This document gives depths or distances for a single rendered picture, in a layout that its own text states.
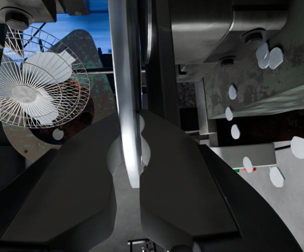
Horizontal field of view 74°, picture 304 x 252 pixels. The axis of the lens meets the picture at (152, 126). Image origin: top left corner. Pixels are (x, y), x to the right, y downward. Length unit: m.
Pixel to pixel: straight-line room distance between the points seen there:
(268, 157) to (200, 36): 0.35
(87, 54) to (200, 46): 1.49
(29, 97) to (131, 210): 6.29
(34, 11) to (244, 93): 0.29
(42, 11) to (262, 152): 0.46
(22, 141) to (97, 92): 0.63
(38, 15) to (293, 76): 0.30
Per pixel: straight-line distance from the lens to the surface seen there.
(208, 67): 0.41
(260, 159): 0.50
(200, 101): 0.49
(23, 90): 1.10
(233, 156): 0.47
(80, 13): 0.37
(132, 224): 7.27
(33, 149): 1.70
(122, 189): 6.97
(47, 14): 0.31
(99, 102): 1.58
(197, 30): 0.22
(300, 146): 0.24
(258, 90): 0.29
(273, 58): 0.27
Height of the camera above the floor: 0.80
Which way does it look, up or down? 5 degrees down
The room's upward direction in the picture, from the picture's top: 94 degrees counter-clockwise
